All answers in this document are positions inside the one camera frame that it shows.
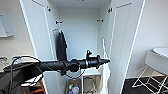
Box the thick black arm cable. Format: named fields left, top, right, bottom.
left=8, top=54, right=43, bottom=94

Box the white wire hanger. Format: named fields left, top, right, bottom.
left=56, top=22, right=64, bottom=34
left=101, top=38, right=108, bottom=61

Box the blue wall sign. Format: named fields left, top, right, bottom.
left=11, top=56, right=24, bottom=65

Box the black wardrobe hook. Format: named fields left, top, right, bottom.
left=55, top=20, right=64, bottom=25
left=96, top=18, right=105, bottom=23

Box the white wall-mounted holder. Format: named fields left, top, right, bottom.
left=0, top=11, right=15, bottom=38

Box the brown storage basket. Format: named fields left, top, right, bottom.
left=65, top=78, right=83, bottom=94

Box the orange crossed frame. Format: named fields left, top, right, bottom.
left=31, top=81, right=46, bottom=94

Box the white round high table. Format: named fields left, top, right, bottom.
left=152, top=47, right=168, bottom=58

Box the white label orange stripe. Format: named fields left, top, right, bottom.
left=52, top=27, right=58, bottom=34

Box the white wardrobe body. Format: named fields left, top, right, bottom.
left=48, top=0, right=113, bottom=94

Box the white shell bar stool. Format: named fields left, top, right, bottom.
left=131, top=50, right=168, bottom=94

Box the black door hinge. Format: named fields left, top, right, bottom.
left=107, top=7, right=114, bottom=14
left=46, top=5, right=53, bottom=13

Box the black garment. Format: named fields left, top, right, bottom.
left=55, top=30, right=69, bottom=63

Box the small pale wall sign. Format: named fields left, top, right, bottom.
left=0, top=55, right=8, bottom=66

